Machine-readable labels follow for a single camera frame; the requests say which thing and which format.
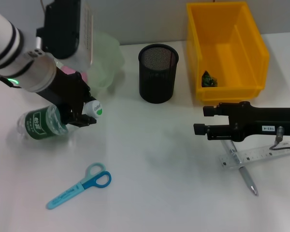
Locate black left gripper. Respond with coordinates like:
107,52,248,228
35,67,98,128

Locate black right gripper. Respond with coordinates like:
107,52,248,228
193,101,290,143

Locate green plastic wrapper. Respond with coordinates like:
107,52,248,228
202,70,219,87

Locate pink peach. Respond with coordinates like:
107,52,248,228
60,65,89,83

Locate clear green-label water bottle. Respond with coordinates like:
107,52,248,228
16,101,104,141

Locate blue sheathed scissors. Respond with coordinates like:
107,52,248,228
46,162,112,210

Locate translucent green fruit bowl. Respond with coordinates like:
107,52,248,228
86,30,126,95

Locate black mesh pen holder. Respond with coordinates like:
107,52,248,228
138,43,179,104

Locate clear plastic ruler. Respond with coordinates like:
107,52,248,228
218,144,290,171

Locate silver ballpoint pen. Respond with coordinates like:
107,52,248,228
221,140,259,196

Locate yellow plastic bin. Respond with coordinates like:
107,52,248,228
186,1,271,105

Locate right arm cable with plug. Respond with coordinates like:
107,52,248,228
269,126,290,152

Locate arm cable with plug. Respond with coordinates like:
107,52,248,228
269,126,290,152
0,69,21,89

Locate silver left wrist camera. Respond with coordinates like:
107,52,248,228
36,0,95,72

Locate left arm cable with plug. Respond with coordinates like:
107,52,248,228
0,69,21,89

